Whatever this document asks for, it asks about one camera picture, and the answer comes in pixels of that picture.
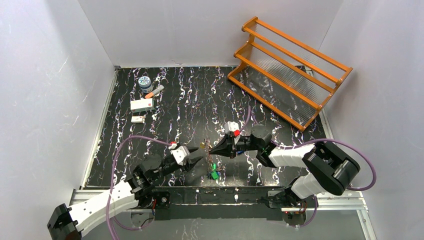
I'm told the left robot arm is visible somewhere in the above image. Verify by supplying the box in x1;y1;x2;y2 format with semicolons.
46;145;206;240

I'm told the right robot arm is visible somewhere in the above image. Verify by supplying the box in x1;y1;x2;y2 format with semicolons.
209;121;360;205

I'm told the small white flat box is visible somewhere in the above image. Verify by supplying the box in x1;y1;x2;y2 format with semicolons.
131;115;146;124

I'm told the white medicine box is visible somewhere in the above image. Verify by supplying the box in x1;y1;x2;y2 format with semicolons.
130;98;155;113

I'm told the orange wooden shelf rack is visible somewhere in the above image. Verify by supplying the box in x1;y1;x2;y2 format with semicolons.
227;16;353;131

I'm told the orange and white tube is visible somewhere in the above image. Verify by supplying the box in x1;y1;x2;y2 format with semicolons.
144;85;164;99

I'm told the round blue-white jar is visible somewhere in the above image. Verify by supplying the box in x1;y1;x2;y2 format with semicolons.
137;75;153;94

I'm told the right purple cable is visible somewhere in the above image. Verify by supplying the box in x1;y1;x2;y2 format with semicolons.
240;105;378;230

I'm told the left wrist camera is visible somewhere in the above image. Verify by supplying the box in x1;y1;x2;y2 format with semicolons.
168;142;190;166

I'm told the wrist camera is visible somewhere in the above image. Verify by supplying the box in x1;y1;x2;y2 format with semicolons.
168;142;190;166
224;121;240;137

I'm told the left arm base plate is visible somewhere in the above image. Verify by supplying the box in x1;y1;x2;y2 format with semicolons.
138;190;171;210

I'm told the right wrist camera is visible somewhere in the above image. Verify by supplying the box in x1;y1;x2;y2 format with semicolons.
224;121;240;137

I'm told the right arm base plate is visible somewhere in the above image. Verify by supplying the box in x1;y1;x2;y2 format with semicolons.
256;189;319;212

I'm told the aluminium rail frame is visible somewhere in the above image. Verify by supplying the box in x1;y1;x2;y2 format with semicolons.
61;187;378;240

